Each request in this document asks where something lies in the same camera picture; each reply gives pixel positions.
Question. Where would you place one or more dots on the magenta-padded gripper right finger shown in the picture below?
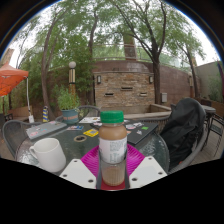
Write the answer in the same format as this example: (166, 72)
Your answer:
(146, 170)

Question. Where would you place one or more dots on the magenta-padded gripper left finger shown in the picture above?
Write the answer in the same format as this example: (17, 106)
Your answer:
(78, 173)

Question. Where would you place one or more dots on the green-capped brown drink bottle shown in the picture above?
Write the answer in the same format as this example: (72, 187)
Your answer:
(112, 146)

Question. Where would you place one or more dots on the white ceramic mug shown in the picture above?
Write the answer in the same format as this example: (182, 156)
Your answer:
(51, 156)

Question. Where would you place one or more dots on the round dark disc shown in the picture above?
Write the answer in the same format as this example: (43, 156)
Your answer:
(80, 138)

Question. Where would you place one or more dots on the black laptop with stickers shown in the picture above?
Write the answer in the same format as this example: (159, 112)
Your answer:
(141, 133)

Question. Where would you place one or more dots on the yellow card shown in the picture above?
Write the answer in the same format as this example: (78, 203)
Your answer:
(91, 132)

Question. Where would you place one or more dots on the white paper sheet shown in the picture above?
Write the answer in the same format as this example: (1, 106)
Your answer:
(89, 120)

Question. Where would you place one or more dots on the grey laptop with stickers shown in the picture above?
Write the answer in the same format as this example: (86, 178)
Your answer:
(45, 130)

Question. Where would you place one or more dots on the black jacket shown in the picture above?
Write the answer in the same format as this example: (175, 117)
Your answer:
(183, 130)

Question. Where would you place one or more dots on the grey chair under jacket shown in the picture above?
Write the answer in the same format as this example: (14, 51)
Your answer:
(200, 146)

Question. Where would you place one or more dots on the grey mesh patio chair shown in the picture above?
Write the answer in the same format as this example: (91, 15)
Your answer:
(90, 111)
(13, 133)

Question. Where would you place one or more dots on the blue yellow striped bollard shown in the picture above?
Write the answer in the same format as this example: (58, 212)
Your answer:
(45, 115)

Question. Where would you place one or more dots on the green plant in blue pot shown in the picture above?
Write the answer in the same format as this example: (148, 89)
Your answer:
(68, 103)

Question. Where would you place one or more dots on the black metal chair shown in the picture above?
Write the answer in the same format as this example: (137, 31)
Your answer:
(216, 128)

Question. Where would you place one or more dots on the forked dark-trunked tree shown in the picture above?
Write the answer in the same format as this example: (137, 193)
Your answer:
(156, 83)

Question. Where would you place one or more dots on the round dark patio table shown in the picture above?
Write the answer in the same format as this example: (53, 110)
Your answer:
(209, 109)

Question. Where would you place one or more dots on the leaning thin-trunked tree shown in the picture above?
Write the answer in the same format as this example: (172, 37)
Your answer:
(44, 76)

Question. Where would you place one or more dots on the orange patio umbrella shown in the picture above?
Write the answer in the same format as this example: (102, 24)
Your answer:
(10, 78)

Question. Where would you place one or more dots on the grey wall box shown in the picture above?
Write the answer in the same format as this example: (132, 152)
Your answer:
(164, 97)

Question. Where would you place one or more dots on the wall lantern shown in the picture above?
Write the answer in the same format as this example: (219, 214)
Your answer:
(98, 79)
(151, 79)

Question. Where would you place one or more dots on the globe-topped lamp post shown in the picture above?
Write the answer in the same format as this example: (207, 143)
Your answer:
(72, 78)

